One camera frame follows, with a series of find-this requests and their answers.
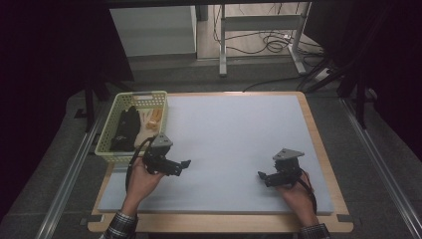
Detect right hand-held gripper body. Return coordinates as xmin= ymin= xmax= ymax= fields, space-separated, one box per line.
xmin=267 ymin=147 xmax=306 ymax=188

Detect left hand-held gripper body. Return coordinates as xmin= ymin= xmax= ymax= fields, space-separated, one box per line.
xmin=142 ymin=132 xmax=183 ymax=177

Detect beige object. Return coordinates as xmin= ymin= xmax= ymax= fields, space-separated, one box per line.
xmin=146 ymin=108 xmax=164 ymax=130

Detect black glove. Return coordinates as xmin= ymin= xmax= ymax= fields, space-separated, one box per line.
xmin=108 ymin=105 xmax=142 ymax=153

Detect pale green plastic basket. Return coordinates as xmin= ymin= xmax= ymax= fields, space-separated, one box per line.
xmin=94 ymin=90 xmax=169 ymax=163

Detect person's right hand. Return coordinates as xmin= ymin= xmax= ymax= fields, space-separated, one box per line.
xmin=276 ymin=170 xmax=320 ymax=227

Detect person's left hand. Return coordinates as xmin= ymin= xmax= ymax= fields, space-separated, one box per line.
xmin=122 ymin=156 xmax=167 ymax=215

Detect light grey table mat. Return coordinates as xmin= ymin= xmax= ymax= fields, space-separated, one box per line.
xmin=98 ymin=94 xmax=335 ymax=215

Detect black stand legs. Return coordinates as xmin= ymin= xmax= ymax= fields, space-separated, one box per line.
xmin=297 ymin=58 xmax=371 ymax=130
xmin=83 ymin=77 xmax=115 ymax=133

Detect white power strip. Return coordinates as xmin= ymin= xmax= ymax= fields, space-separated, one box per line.
xmin=314 ymin=67 xmax=331 ymax=83

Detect white cabinet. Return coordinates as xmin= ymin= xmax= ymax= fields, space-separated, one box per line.
xmin=108 ymin=5 xmax=199 ymax=58

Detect dark curtain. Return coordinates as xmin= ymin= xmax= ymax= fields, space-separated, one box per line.
xmin=0 ymin=0 xmax=135 ymax=220
xmin=303 ymin=0 xmax=422 ymax=160

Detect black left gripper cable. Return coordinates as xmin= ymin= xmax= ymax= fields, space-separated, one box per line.
xmin=124 ymin=136 xmax=157 ymax=193

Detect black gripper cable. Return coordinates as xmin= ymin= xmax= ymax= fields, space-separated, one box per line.
xmin=124 ymin=136 xmax=157 ymax=193
xmin=298 ymin=168 xmax=318 ymax=214

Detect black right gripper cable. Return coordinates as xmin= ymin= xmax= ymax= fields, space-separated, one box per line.
xmin=298 ymin=168 xmax=318 ymax=214

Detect aluminium floor rail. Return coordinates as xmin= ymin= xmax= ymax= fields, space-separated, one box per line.
xmin=339 ymin=97 xmax=422 ymax=238
xmin=34 ymin=108 xmax=112 ymax=239

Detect tangle of black floor cables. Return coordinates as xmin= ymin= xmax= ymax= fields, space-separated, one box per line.
xmin=212 ymin=3 xmax=325 ymax=58

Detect grey metal desk frame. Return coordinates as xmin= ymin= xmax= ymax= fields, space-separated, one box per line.
xmin=218 ymin=2 xmax=314 ymax=78

